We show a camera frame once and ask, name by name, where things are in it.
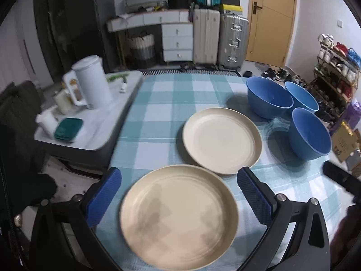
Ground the dark wardrobe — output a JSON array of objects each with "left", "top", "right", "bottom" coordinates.
[{"left": 34, "top": 0, "right": 119, "bottom": 74}]

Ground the grey laundry basket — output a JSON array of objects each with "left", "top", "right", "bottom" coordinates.
[{"left": 126, "top": 32, "right": 155, "bottom": 68}]

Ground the brown cardboard box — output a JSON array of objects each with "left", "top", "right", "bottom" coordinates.
[{"left": 331, "top": 121, "right": 361, "bottom": 163}]

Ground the white jar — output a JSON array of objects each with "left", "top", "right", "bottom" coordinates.
[{"left": 52, "top": 90, "right": 71, "bottom": 115}]

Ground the white electric kettle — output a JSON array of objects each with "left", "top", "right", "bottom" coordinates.
[{"left": 62, "top": 55, "right": 113, "bottom": 110}]

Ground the beige suitcase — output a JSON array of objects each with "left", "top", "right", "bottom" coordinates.
[{"left": 192, "top": 8, "right": 220, "bottom": 65}]

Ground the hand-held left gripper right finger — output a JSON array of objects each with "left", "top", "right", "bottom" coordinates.
[{"left": 237, "top": 166, "right": 331, "bottom": 271}]

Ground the white plastic bottle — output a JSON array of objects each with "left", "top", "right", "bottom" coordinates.
[{"left": 36, "top": 110, "right": 58, "bottom": 136}]

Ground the wooden door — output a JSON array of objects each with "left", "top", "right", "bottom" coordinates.
[{"left": 245, "top": 0, "right": 296, "bottom": 66}]

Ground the white side table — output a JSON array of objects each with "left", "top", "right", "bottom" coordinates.
[{"left": 34, "top": 70, "right": 143, "bottom": 151}]

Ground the white drawer dresser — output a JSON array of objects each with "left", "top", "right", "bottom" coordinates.
[{"left": 107, "top": 9, "right": 194, "bottom": 63}]

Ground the blue bowl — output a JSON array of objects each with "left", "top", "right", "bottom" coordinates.
[
  {"left": 284, "top": 81, "right": 320, "bottom": 113},
  {"left": 288, "top": 108, "right": 332, "bottom": 161},
  {"left": 246, "top": 76, "right": 294, "bottom": 119}
]

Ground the purple bag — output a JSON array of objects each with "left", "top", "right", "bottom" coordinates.
[{"left": 330, "top": 99, "right": 361, "bottom": 136}]

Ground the shoe rack with shoes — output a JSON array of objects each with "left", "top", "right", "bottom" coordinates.
[{"left": 310, "top": 34, "right": 361, "bottom": 125}]

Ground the pile of shoes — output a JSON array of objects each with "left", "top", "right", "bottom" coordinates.
[{"left": 261, "top": 66, "right": 311, "bottom": 86}]

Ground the cream round plate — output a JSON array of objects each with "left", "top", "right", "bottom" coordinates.
[
  {"left": 182, "top": 108, "right": 263, "bottom": 175},
  {"left": 120, "top": 165, "right": 240, "bottom": 270}
]

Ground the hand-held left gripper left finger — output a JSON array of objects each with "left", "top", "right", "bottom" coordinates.
[{"left": 30, "top": 167, "right": 122, "bottom": 271}]

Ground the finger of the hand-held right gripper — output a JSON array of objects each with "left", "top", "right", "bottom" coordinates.
[{"left": 323, "top": 161, "right": 361, "bottom": 196}]

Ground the patterned floor rug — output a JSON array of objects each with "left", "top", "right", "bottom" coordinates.
[{"left": 138, "top": 67, "right": 243, "bottom": 77}]

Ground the teal checkered tablecloth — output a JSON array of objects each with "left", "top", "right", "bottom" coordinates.
[{"left": 96, "top": 73, "right": 361, "bottom": 271}]

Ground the silver suitcase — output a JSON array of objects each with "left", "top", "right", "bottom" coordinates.
[{"left": 218, "top": 13, "right": 249, "bottom": 69}]

